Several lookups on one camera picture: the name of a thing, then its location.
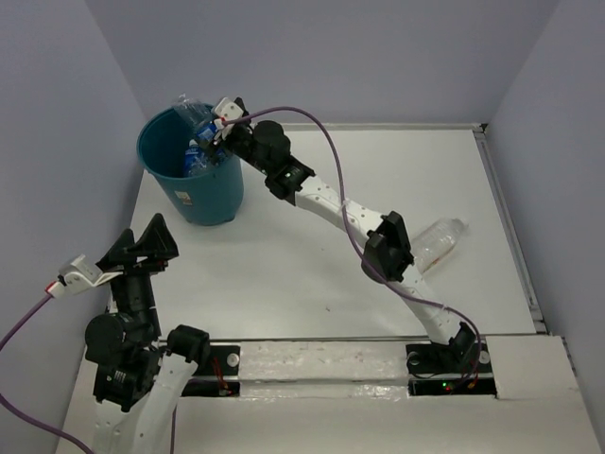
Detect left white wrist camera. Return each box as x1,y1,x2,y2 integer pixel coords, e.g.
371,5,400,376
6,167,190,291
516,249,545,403
45,254,123,299

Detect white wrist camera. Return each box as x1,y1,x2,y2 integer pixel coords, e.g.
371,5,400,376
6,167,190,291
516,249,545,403
212,97,246,131
45,254,123,299

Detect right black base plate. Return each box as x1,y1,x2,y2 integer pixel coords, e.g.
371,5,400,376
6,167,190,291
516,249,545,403
406,342,497,397

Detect Pocari bottle white cap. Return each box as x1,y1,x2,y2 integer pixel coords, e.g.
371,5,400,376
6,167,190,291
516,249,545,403
182,139,214,178

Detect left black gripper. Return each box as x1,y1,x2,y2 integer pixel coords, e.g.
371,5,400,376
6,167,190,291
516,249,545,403
96,209,181,337

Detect teal plastic bin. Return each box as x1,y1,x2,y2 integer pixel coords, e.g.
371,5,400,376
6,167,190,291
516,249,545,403
136,108,244,226

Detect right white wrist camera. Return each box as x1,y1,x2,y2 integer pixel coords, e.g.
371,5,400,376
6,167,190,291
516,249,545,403
212,97,246,131

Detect clear bottle beige label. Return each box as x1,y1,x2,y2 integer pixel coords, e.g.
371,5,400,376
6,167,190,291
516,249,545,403
411,218,469,274

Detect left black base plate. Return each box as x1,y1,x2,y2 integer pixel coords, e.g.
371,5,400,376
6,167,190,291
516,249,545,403
181,343,241,398

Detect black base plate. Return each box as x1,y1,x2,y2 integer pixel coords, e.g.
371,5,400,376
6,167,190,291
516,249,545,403
406,342,497,397
181,343,241,398

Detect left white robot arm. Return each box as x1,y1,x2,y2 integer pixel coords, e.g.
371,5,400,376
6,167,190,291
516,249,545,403
85,214,211,453

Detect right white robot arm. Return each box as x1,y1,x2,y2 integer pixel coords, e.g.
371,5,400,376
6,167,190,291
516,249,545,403
209,97,481,379

